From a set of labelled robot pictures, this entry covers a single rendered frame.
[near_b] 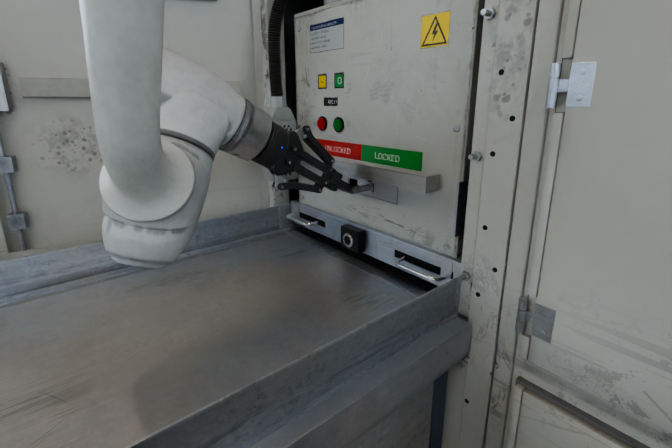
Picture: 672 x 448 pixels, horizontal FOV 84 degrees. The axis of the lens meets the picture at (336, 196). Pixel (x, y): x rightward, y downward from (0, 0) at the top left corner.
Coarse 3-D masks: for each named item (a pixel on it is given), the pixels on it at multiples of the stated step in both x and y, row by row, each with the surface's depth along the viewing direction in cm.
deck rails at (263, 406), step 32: (224, 224) 92; (256, 224) 98; (32, 256) 69; (64, 256) 72; (96, 256) 76; (192, 256) 86; (0, 288) 67; (32, 288) 70; (64, 288) 71; (448, 288) 59; (384, 320) 50; (416, 320) 55; (448, 320) 60; (320, 352) 43; (352, 352) 47; (384, 352) 51; (256, 384) 38; (288, 384) 41; (320, 384) 44; (192, 416) 34; (224, 416) 36; (256, 416) 39; (288, 416) 42
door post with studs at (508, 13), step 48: (528, 0) 46; (528, 48) 47; (480, 96) 53; (480, 144) 54; (480, 192) 56; (480, 240) 56; (480, 288) 58; (480, 336) 59; (480, 384) 61; (480, 432) 62
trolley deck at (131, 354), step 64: (256, 256) 86; (320, 256) 86; (0, 320) 61; (64, 320) 61; (128, 320) 61; (192, 320) 61; (256, 320) 61; (320, 320) 61; (0, 384) 47; (64, 384) 47; (128, 384) 47; (192, 384) 47; (384, 384) 47
